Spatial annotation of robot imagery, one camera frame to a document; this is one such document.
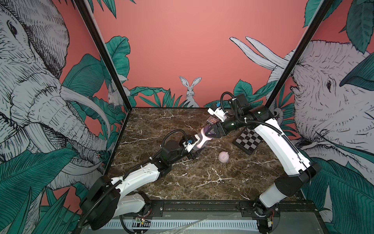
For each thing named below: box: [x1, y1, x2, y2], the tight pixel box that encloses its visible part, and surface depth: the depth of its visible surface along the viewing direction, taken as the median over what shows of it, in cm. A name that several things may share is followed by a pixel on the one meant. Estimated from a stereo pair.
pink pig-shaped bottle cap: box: [218, 151, 230, 163], surface depth 92 cm
